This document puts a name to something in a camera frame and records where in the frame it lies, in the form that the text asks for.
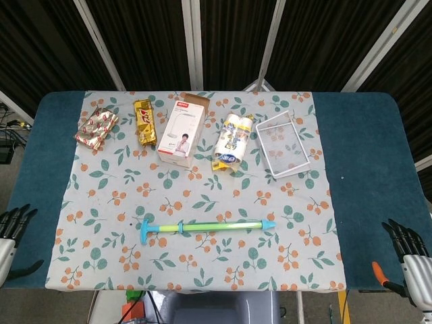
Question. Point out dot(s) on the white desk lamp box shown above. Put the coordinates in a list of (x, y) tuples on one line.
[(182, 130)]

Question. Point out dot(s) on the blue green water pump toy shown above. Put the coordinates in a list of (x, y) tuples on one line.
[(216, 226)]

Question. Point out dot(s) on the white partition post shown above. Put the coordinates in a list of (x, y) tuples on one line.
[(101, 47), (378, 47), (192, 44), (271, 37)]

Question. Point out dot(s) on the floral print tablecloth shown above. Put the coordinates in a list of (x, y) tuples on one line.
[(202, 195)]

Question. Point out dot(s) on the green plastic toy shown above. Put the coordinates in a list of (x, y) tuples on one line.
[(133, 295)]

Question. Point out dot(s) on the black power box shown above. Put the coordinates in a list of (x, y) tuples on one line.
[(6, 152)]

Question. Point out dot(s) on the metal tripod stand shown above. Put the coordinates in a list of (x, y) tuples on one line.
[(258, 85)]

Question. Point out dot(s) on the white floor frame bar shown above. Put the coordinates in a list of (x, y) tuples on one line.
[(17, 108)]

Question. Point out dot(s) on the orange block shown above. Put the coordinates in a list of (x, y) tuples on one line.
[(133, 310)]

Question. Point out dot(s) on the crumpled gold red wrapper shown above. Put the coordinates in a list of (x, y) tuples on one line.
[(96, 127)]

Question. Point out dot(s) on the dark blue table cover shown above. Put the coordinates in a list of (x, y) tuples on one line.
[(371, 152)]

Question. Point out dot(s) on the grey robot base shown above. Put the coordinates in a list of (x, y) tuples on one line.
[(219, 308)]

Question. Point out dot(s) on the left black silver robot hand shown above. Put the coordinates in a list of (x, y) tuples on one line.
[(7, 249)]

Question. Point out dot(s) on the pack of trash bag rolls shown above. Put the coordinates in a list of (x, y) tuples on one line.
[(231, 140)]

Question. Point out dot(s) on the gold snack packet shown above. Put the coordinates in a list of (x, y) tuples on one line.
[(145, 123)]

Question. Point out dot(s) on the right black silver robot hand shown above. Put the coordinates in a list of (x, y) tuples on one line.
[(416, 273)]

